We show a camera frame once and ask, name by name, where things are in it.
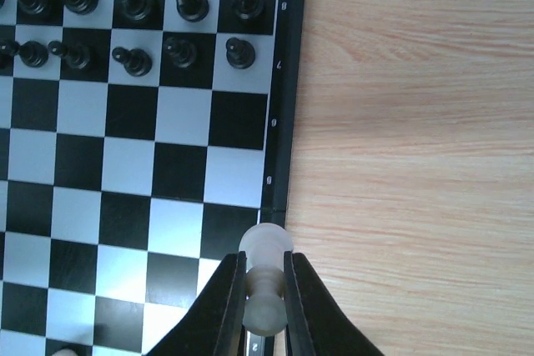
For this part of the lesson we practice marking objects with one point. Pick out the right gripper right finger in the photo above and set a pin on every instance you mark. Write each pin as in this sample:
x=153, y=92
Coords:
x=316, y=324

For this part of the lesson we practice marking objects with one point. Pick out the black white chessboard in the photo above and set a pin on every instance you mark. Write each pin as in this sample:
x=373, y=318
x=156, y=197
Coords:
x=120, y=195

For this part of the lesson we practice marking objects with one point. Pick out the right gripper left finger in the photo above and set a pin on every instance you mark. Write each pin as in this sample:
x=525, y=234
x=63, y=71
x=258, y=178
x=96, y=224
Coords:
x=214, y=323

